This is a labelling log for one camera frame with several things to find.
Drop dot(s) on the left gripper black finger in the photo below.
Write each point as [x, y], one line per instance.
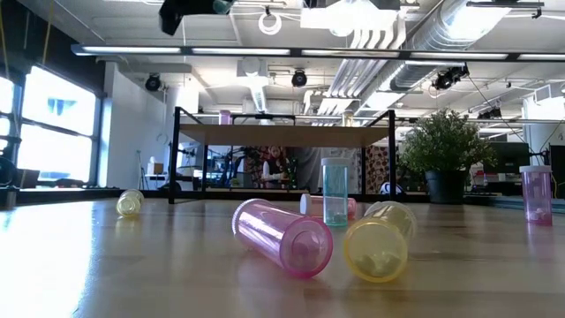
[185, 9]

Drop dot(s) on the purple pill bottle white cap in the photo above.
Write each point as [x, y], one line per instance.
[536, 194]
[225, 118]
[282, 234]

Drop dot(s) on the red pill bottle white cap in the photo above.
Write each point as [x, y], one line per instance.
[316, 206]

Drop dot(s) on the yellow pill bottle white cap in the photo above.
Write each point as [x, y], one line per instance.
[375, 252]
[347, 120]
[129, 205]

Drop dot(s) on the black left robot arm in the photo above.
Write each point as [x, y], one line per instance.
[9, 196]

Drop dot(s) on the black ceiling spotlight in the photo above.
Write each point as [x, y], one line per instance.
[489, 114]
[450, 77]
[299, 78]
[152, 82]

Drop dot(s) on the large bright window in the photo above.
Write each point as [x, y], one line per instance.
[57, 101]

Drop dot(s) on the small cardboard box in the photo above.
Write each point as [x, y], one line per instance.
[155, 168]

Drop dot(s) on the person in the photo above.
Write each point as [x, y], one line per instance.
[273, 170]

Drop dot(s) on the white ceiling pipes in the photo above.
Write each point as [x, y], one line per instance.
[366, 73]

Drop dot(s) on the grey hanging cloth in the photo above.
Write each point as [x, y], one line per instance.
[306, 170]

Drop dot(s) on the black overhead light bar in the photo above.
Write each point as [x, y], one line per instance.
[405, 55]

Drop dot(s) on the white floral cloth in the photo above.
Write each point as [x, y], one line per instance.
[355, 172]

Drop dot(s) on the brown patterned cloth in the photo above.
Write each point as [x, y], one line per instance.
[377, 168]

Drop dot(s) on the black and white ball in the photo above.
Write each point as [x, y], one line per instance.
[390, 189]

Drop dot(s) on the green potted plant black pot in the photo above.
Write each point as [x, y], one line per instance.
[446, 185]

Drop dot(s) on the black monitor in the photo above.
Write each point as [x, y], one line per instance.
[507, 156]
[558, 154]

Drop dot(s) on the blue mat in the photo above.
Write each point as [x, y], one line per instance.
[503, 203]

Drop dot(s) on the black frame wooden shelf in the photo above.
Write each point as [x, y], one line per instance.
[282, 136]

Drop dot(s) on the black table edge rail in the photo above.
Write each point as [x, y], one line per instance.
[88, 194]

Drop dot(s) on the silver ceiling air duct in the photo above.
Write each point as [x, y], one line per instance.
[441, 31]

